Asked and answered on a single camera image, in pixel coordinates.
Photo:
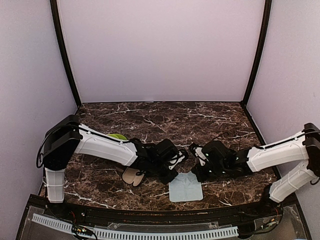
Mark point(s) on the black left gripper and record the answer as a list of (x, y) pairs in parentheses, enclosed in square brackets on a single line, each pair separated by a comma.
[(167, 179)]

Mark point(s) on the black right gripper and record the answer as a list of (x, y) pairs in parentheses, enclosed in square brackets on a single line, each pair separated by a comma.
[(197, 169)]

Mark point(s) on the black quilted glasses case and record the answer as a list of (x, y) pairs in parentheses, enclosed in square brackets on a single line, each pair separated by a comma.
[(132, 176)]

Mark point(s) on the blue cleaning cloth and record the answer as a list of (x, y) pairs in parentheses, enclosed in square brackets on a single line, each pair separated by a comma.
[(185, 188)]

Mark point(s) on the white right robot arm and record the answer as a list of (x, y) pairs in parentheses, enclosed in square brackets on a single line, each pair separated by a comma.
[(303, 147)]

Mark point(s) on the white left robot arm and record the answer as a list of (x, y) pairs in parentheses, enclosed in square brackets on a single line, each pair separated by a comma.
[(70, 137)]

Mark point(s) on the green bowl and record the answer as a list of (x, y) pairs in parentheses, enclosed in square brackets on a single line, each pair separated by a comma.
[(118, 136)]

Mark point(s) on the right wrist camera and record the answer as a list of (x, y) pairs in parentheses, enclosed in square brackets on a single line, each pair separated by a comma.
[(196, 150)]

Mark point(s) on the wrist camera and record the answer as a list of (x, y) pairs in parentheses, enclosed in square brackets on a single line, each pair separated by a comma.
[(182, 156), (196, 150)]

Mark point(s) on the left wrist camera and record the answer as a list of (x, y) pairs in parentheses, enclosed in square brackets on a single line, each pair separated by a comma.
[(182, 156)]

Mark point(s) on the black corner frame post right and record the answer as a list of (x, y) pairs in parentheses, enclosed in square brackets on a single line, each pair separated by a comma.
[(258, 53)]

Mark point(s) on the black corner frame post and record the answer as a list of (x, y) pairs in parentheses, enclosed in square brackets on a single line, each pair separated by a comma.
[(258, 53), (63, 52)]

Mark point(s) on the black corner frame post left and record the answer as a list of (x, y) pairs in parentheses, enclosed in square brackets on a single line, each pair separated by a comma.
[(63, 52)]

